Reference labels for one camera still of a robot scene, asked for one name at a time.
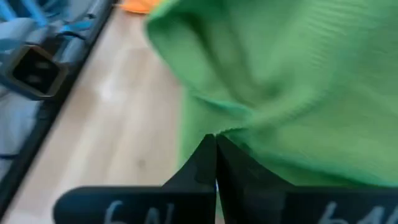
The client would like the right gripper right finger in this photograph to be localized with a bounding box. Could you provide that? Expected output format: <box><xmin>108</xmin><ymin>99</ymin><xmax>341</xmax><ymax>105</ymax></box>
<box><xmin>216</xmin><ymin>134</ymin><xmax>398</xmax><ymax>224</ymax></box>

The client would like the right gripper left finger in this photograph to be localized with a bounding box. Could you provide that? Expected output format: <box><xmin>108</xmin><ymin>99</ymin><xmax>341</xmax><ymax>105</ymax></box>
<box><xmin>52</xmin><ymin>133</ymin><xmax>218</xmax><ymax>224</ymax></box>

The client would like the green microfiber towel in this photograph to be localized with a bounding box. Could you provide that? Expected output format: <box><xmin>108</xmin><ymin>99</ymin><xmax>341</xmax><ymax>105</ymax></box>
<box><xmin>144</xmin><ymin>0</ymin><xmax>398</xmax><ymax>218</ymax></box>

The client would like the orange microfiber towel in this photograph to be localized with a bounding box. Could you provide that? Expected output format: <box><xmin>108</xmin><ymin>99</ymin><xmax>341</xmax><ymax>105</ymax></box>
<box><xmin>119</xmin><ymin>0</ymin><xmax>164</xmax><ymax>15</ymax></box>

